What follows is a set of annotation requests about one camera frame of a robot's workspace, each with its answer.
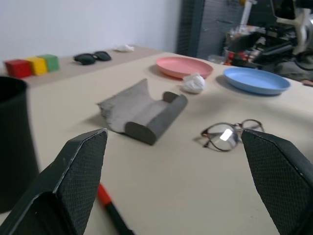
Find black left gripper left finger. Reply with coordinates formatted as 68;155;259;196
0;128;109;235

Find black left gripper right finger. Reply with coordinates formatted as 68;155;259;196
241;129;313;235

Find blue plastic plate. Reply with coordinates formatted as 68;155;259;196
223;67;291;95

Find red and black marker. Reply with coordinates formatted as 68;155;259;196
97;183;135;235

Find black cylindrical cup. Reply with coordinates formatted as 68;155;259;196
0;75;41;213

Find thin-rimmed clear eyeglasses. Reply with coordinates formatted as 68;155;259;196
194;119;265;152

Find grey felt glasses case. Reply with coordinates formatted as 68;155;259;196
96;78;188;146

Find green cube block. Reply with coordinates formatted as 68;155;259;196
38;54;60;72

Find yellow cube block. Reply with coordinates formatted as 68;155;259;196
24;56;47;76

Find black sunglasses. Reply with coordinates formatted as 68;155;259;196
73;50;112;66

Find red cube block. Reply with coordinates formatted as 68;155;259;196
4;59;32;79

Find round crumpled white paper ball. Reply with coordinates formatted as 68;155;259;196
182;72;205;94

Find black cluttered equipment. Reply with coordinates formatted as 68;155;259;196
224;24;313;81

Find flat crumpled white paper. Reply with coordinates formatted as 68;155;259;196
113;44;134;52

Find pink plastic plate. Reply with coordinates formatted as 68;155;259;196
156;56;214;79

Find dark pegboard cabinet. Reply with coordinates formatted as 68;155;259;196
176;0;277;66

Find white curved machine frame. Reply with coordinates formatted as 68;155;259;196
276;0;313;56

